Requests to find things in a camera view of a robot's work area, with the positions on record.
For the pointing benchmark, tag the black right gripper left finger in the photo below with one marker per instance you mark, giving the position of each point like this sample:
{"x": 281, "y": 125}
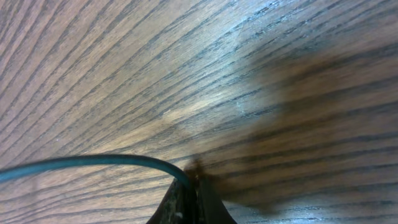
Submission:
{"x": 178, "y": 206}

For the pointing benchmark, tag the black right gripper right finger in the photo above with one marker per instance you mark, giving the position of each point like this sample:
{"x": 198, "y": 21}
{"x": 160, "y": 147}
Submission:
{"x": 211, "y": 208}

